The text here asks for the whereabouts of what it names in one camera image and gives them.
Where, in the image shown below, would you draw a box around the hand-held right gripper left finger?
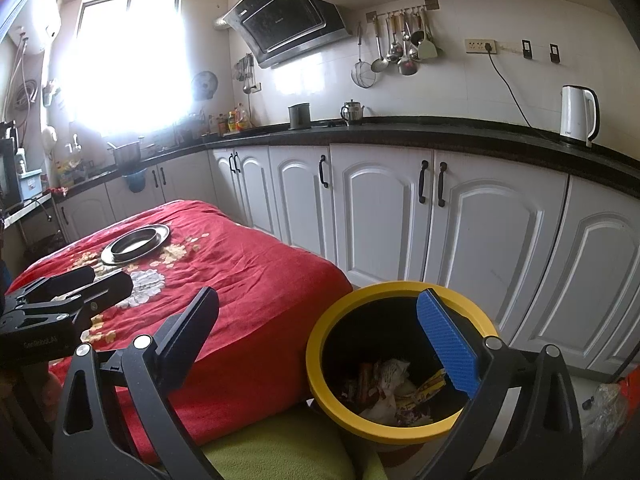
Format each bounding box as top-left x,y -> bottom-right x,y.
52,286 -> 224,480

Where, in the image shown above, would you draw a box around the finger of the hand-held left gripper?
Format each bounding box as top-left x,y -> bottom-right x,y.
69,273 -> 135,329
6,266 -> 97,307

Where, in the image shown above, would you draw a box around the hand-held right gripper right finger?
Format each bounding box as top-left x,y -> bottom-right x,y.
412,287 -> 586,480

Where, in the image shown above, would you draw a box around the pale wrapper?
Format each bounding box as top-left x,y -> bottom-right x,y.
372,357 -> 418,411

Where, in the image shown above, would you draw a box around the purple candy wrapper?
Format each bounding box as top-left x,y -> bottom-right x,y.
397,406 -> 433,425

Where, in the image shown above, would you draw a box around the snack bar wrapper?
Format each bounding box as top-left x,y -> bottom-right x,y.
342,362 -> 376,403

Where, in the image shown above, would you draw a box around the yellow rimmed black bin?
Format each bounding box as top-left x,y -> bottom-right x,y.
306,281 -> 501,448

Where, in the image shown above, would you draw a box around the metal bowl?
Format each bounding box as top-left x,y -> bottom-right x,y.
111,227 -> 160,257

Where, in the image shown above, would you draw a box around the metal plate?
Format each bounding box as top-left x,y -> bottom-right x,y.
101,223 -> 171,266

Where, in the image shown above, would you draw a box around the red floral blanket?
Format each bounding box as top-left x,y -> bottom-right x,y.
5,199 -> 353,466

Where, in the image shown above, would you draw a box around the pale blue box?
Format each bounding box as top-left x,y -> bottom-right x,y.
20,170 -> 43,198

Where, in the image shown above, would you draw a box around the black microwave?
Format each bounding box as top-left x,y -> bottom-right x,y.
0,137 -> 23,211

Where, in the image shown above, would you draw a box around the steel stockpot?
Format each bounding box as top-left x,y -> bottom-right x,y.
107,141 -> 145,168

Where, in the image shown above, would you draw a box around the green cloth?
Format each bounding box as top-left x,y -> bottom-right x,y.
200,402 -> 388,480

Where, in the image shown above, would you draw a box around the white lower cabinets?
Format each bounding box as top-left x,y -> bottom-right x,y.
55,142 -> 640,376

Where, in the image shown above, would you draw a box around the clear plastic bag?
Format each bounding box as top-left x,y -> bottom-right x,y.
575,365 -> 640,448

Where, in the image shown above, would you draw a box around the group of condiment bottles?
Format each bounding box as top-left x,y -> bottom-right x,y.
207,104 -> 251,136

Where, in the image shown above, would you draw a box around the black kitchen countertop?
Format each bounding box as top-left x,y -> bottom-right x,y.
47,116 -> 640,201

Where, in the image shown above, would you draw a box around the small fan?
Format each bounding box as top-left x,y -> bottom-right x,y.
192,71 -> 219,101

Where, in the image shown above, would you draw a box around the window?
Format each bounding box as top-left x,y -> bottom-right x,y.
65,0 -> 201,136

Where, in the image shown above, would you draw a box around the black canister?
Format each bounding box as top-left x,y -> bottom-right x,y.
288,102 -> 312,130

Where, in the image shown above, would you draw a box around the steel teapot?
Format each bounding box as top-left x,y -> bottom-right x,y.
341,100 -> 366,126

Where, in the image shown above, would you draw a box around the small hanging tool rack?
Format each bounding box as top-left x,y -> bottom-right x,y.
235,52 -> 261,96

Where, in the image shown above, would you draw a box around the white electric kettle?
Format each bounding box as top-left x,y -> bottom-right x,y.
559,85 -> 600,147

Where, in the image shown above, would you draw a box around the white water heater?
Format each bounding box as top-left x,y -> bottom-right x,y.
0,0 -> 63,56

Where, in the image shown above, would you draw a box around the mesh strainer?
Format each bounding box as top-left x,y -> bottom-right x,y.
351,22 -> 377,88

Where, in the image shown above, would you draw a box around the row of hanging utensils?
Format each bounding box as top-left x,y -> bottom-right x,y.
371,10 -> 443,77

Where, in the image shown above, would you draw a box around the black range hood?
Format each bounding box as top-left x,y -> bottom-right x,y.
222,0 -> 353,70

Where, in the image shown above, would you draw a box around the black power cable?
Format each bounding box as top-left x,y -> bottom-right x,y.
485,50 -> 563,133

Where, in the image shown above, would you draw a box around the utensil rail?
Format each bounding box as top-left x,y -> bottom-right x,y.
365,0 -> 441,23

